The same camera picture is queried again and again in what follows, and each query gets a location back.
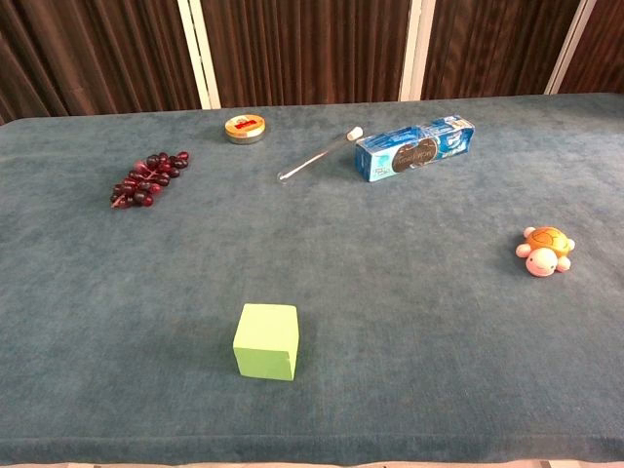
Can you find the brown curtain panel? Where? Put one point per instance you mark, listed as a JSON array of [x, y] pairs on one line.
[[492, 46], [307, 49], [92, 53], [602, 53]]

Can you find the blue tablecloth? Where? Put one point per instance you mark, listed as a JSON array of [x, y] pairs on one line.
[[312, 273]]

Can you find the purple grape bunch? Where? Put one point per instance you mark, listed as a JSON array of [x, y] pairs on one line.
[[146, 180]]

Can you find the blue cookie box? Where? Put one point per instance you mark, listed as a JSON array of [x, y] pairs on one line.
[[414, 148]]

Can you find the pink toy turtle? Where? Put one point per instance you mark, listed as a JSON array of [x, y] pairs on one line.
[[546, 253]]

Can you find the white partition post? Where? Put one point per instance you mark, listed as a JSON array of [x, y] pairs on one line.
[[200, 53], [570, 49], [417, 49]]

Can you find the green foam cube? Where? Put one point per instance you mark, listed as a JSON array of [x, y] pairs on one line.
[[265, 343]]

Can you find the round gold tin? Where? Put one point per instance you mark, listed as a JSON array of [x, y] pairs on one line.
[[245, 129]]

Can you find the glass test tube white cap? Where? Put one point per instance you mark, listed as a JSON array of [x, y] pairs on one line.
[[312, 158]]

